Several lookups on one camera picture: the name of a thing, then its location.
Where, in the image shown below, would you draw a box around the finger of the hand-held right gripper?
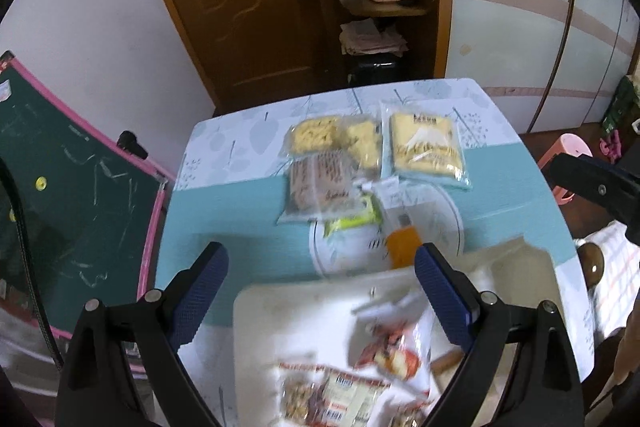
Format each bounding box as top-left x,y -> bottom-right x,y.
550,153 -> 640,243

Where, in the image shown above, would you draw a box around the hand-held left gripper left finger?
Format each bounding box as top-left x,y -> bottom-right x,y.
54,241 -> 230,427

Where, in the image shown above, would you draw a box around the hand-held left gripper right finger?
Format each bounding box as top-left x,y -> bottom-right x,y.
414,242 -> 586,427

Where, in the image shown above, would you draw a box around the orange white sachet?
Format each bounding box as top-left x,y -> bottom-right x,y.
372,177 -> 420,272

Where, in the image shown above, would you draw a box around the white red fruit packet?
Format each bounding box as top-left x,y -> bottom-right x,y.
350,294 -> 437,395

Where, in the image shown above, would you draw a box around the white plastic tray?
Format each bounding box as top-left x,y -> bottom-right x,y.
232,234 -> 561,427

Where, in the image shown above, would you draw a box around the yellow green snack packet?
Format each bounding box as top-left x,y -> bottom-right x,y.
322,193 -> 385,239

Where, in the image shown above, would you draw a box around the beige barcode snack packet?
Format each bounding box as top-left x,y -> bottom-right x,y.
320,369 -> 393,427

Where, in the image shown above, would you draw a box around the nut mix snack packet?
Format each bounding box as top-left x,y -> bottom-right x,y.
277,359 -> 328,427

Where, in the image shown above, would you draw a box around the large yellow cake packet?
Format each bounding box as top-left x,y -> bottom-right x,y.
380,99 -> 473,192

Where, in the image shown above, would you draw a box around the brown snack clear packet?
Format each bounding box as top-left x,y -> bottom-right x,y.
276,152 -> 370,226

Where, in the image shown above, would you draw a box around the yellow snack clear packet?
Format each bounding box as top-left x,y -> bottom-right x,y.
285,117 -> 351,155
342,117 -> 385,175

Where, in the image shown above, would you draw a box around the person's right forearm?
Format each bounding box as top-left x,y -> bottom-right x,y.
614,326 -> 640,389

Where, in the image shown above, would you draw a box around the pink toy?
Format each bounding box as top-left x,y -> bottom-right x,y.
597,129 -> 624,164

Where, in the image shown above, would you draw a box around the pink plastic stool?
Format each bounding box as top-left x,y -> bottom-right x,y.
536,132 -> 594,208

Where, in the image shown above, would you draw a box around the brown round bedpost knob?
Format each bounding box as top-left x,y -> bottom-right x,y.
575,241 -> 606,289

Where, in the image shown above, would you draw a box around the green box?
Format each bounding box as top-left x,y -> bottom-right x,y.
601,76 -> 640,138

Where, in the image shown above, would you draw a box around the checked bed sheet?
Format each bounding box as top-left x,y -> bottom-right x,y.
587,222 -> 640,344

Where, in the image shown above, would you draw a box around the pink framed chalkboard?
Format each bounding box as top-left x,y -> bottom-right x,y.
0,51 -> 177,344

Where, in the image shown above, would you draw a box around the flowered sliding wardrobe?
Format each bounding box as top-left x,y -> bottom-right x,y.
444,0 -> 640,134

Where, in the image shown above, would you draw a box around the black chalkboard knob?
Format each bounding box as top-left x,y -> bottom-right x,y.
116,130 -> 150,160

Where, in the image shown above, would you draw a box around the black box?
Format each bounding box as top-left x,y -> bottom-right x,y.
346,54 -> 402,88

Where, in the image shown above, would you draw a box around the folded pink cloths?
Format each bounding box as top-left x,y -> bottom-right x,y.
339,18 -> 409,58

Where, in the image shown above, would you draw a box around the brown wooden door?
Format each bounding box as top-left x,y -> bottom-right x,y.
131,0 -> 322,116

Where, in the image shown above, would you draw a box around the black cable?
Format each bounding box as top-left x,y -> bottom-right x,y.
0,157 -> 65,370

